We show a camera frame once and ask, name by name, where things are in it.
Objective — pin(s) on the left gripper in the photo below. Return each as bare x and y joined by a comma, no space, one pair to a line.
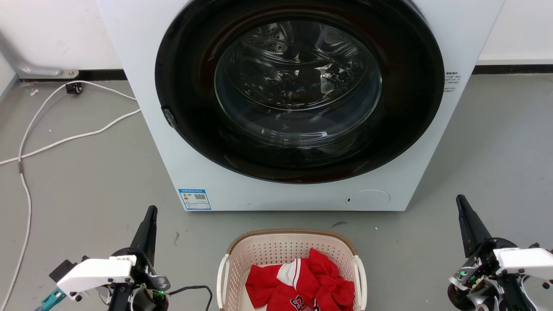
149,280

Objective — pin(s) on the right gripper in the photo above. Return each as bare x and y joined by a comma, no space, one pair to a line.
484,276

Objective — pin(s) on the beige plastic laundry basket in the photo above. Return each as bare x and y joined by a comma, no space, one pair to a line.
263,252

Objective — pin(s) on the blue energy label sticker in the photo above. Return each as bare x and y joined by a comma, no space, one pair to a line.
195,199

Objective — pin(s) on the round white filter cover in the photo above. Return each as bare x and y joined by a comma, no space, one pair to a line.
368,200

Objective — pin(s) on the black round washer door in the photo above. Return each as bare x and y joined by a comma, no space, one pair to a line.
406,129

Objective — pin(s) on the small printed text sticker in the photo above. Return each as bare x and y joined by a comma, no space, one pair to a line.
452,81

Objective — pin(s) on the red and white garment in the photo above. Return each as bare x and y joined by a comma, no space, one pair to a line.
302,285

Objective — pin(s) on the white front-load washing machine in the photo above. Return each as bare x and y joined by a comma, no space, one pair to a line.
142,52

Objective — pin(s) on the grey floor pipe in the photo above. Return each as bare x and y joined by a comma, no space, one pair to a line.
30,69

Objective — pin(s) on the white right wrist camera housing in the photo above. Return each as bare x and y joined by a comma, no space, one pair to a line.
525,259

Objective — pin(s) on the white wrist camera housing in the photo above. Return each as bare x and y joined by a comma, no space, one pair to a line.
525,259
97,274

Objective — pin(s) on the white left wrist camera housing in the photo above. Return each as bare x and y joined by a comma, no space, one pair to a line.
97,274

